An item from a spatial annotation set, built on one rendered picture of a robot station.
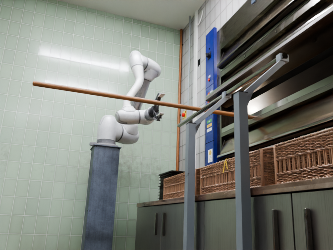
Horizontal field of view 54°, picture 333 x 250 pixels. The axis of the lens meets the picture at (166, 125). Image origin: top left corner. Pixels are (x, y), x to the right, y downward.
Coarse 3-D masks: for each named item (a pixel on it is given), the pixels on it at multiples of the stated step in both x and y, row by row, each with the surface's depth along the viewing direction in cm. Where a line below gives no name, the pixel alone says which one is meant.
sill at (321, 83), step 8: (320, 80) 170; (328, 80) 165; (304, 88) 180; (312, 88) 174; (288, 96) 191; (296, 96) 185; (272, 104) 205; (280, 104) 197; (256, 112) 220; (264, 112) 212; (248, 120) 228; (224, 128) 258
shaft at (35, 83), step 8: (56, 88) 193; (64, 88) 194; (72, 88) 195; (80, 88) 197; (104, 96) 202; (112, 96) 203; (120, 96) 205; (128, 96) 207; (160, 104) 214; (168, 104) 215; (176, 104) 217; (216, 112) 227; (224, 112) 229
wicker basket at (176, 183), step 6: (198, 168) 181; (180, 174) 200; (198, 174) 180; (168, 180) 220; (174, 180) 210; (180, 180) 200; (198, 180) 180; (168, 186) 218; (174, 186) 209; (180, 186) 199; (198, 186) 178; (168, 192) 218; (174, 192) 206; (180, 192) 197; (198, 192) 177; (168, 198) 216
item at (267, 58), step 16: (320, 16) 155; (304, 32) 165; (320, 32) 163; (288, 48) 180; (304, 48) 177; (320, 48) 174; (256, 64) 201; (288, 64) 194; (240, 80) 223; (272, 80) 214; (208, 96) 260
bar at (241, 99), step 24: (264, 72) 156; (240, 96) 128; (240, 120) 126; (192, 144) 170; (240, 144) 123; (192, 168) 166; (240, 168) 120; (192, 192) 163; (240, 192) 118; (192, 216) 160; (240, 216) 116; (192, 240) 157; (240, 240) 114
